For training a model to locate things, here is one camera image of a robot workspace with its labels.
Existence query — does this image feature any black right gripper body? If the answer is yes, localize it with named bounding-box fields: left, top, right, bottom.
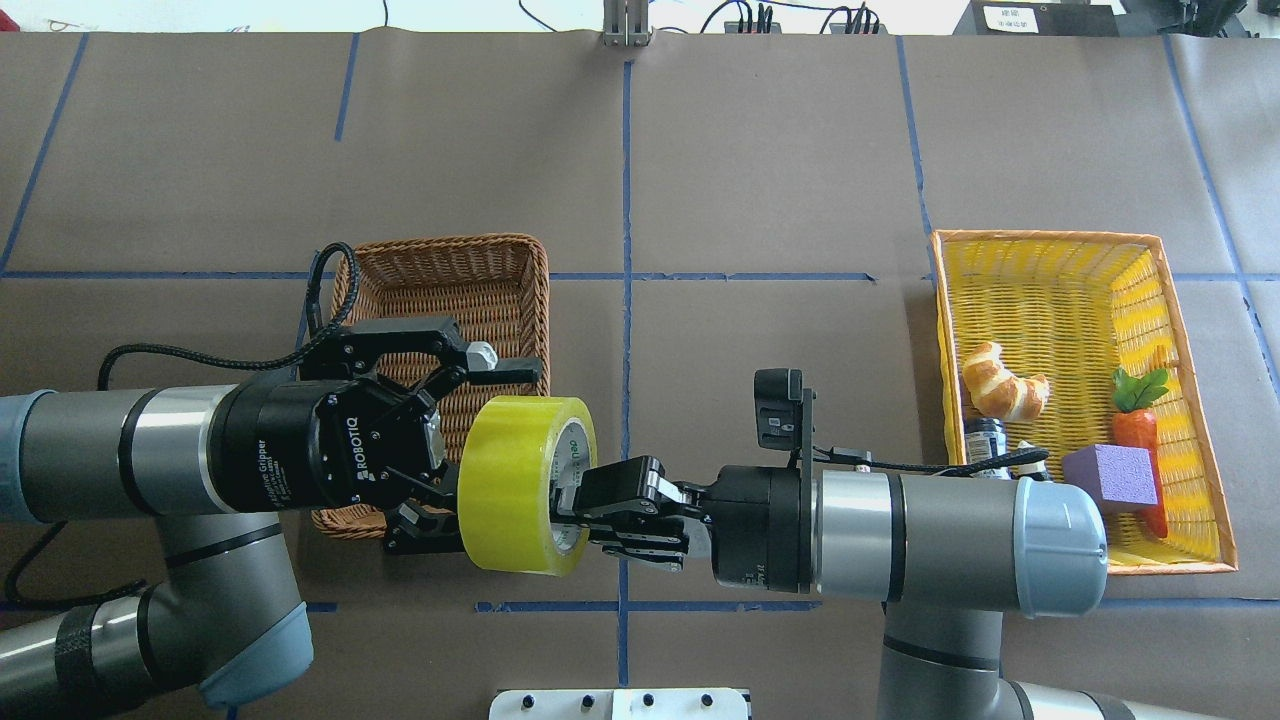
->
left=700, top=465, right=813, bottom=593

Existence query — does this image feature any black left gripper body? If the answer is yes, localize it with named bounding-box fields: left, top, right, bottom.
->
left=210, top=375, right=453, bottom=512

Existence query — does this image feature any yellow transparent tape roll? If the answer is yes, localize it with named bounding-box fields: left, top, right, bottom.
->
left=457, top=395, right=598, bottom=577

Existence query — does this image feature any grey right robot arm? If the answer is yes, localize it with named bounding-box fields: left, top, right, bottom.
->
left=550, top=456, right=1184, bottom=719

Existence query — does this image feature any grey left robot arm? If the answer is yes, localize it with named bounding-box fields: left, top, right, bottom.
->
left=1, top=343, right=566, bottom=719

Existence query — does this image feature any brown wicker basket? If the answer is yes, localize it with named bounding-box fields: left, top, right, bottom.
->
left=310, top=234, right=552, bottom=541

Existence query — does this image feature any yellow woven plastic basket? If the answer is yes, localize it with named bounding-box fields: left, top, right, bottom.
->
left=931, top=231, right=1239, bottom=577

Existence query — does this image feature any small dark labelled jar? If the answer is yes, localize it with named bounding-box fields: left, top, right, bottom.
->
left=964, top=416, right=1009, bottom=462

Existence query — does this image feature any toy croissant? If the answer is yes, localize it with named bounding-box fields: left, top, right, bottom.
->
left=961, top=341, right=1051, bottom=423

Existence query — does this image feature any toy panda figure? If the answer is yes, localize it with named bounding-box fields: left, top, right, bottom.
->
left=1010, top=439, right=1053, bottom=482

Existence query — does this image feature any purple foam cube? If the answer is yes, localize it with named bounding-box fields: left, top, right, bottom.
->
left=1061, top=445, right=1158, bottom=515

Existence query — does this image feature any toy carrot with green leaves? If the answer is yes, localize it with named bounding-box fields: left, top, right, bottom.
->
left=1111, top=366, right=1170, bottom=539

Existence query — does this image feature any black power strip left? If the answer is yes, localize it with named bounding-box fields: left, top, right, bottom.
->
left=722, top=1, right=782, bottom=35

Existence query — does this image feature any black power strip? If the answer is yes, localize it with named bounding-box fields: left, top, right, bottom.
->
left=722, top=1, right=782, bottom=35
left=820, top=3, right=887, bottom=36

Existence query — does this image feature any black power strip right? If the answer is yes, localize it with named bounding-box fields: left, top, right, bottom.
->
left=820, top=3, right=887, bottom=36

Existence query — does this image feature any black box with label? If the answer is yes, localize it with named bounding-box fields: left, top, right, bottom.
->
left=952, top=1, right=1119, bottom=37

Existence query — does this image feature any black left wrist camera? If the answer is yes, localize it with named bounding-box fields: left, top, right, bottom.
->
left=297, top=315, right=468, bottom=380

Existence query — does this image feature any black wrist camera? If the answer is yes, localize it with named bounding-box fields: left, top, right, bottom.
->
left=753, top=368, right=812, bottom=470
left=297, top=315, right=468, bottom=380

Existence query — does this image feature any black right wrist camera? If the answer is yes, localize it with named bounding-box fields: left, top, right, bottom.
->
left=753, top=368, right=812, bottom=470

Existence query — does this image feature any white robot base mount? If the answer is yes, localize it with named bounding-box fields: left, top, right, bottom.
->
left=488, top=687, right=753, bottom=719

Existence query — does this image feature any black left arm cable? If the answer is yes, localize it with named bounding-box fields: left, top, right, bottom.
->
left=0, top=242, right=361, bottom=612

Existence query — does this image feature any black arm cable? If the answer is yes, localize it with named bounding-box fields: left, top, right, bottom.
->
left=0, top=242, right=361, bottom=612
left=812, top=445, right=1051, bottom=475

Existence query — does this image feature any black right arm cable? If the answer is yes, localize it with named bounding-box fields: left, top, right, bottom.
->
left=812, top=445, right=1051, bottom=475

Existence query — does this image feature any grey metal post bracket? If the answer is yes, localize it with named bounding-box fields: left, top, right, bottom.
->
left=602, top=0, right=653, bottom=47

